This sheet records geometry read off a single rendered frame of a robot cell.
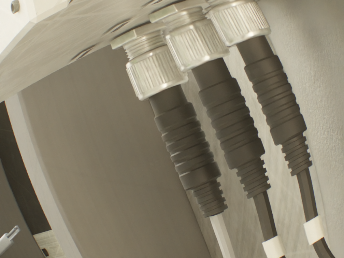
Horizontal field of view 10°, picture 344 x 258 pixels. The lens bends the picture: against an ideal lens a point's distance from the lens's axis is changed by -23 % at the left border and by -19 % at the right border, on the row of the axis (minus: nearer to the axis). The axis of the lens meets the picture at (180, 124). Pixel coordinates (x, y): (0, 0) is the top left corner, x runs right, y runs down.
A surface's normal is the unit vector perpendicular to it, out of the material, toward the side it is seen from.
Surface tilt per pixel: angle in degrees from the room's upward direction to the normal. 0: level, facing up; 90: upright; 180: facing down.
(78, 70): 42
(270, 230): 51
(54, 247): 27
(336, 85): 90
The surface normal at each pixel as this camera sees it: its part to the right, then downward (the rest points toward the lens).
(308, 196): -0.01, 0.05
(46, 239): 0.22, -0.43
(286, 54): -0.86, 0.35
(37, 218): 0.30, -0.22
